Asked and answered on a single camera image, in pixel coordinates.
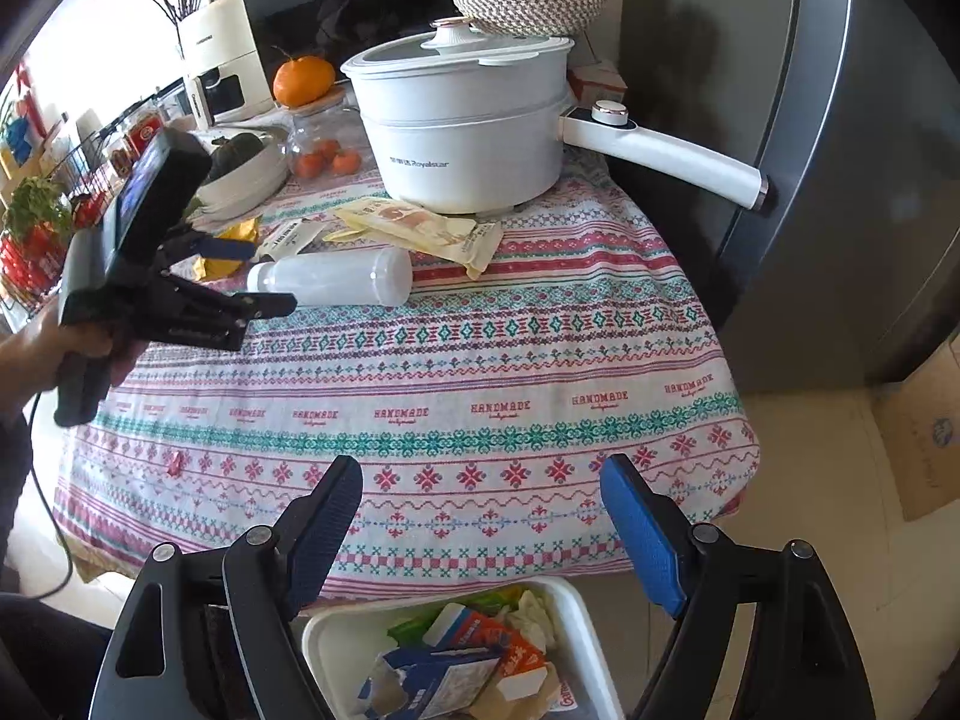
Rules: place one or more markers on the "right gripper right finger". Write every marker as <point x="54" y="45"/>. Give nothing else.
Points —
<point x="802" y="660"/>

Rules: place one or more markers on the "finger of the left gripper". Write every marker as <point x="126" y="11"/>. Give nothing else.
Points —
<point x="184" y="313"/>
<point x="185" y="242"/>

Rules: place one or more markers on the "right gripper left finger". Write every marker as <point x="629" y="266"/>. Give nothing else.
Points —
<point x="208" y="635"/>

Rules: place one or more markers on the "yellow wrapper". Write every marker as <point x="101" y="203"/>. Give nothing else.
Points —
<point x="216" y="270"/>

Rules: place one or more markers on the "white plastic bottle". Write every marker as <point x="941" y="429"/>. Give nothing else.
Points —
<point x="382" y="276"/>

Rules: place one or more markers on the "beige snack packet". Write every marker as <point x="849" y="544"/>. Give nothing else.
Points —
<point x="464" y="241"/>

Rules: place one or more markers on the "blue milk carton box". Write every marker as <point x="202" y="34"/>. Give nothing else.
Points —
<point x="425" y="683"/>

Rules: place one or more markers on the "white tissue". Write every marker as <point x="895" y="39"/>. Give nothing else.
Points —
<point x="532" y="620"/>

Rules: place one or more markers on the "orange white blue carton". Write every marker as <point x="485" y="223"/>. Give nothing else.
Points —
<point x="524" y="683"/>

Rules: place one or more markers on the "person's left forearm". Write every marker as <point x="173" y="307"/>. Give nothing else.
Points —
<point x="17" y="378"/>

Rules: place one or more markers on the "white plastic trash bin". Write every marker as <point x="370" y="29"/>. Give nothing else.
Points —
<point x="340" y="644"/>

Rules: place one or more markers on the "white kitchen appliance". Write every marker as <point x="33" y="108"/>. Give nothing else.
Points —
<point x="223" y="74"/>

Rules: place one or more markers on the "person's left hand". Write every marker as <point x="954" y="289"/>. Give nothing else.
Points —
<point x="51" y="342"/>

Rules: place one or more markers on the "stacked white bowls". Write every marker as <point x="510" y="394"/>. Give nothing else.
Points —
<point x="249" y="186"/>

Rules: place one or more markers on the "white torn label wrapper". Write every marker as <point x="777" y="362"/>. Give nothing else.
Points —
<point x="290" y="239"/>

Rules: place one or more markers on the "dark green squash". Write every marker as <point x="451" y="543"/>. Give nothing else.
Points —
<point x="232" y="154"/>

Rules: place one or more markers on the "small red candy wrapper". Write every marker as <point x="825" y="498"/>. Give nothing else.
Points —
<point x="175" y="464"/>

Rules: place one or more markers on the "glass jar with oranges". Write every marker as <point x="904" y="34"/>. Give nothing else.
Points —
<point x="326" y="137"/>

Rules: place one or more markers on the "orange fruit on jar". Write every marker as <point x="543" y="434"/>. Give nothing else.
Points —
<point x="302" y="81"/>

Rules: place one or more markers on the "cardboard box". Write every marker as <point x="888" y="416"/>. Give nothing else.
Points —
<point x="919" y="422"/>

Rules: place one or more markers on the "white electric cooking pot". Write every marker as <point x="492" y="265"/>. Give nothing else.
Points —
<point x="465" y="123"/>

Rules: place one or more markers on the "patterned tablecloth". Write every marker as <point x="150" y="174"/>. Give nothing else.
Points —
<point x="480" y="411"/>

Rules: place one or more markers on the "dark grey refrigerator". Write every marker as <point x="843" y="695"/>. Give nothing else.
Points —
<point x="848" y="273"/>

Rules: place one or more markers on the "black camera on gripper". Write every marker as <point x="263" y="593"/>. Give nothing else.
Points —
<point x="161" y="185"/>

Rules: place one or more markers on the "wire rack with groceries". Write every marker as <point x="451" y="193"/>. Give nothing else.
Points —
<point x="59" y="178"/>

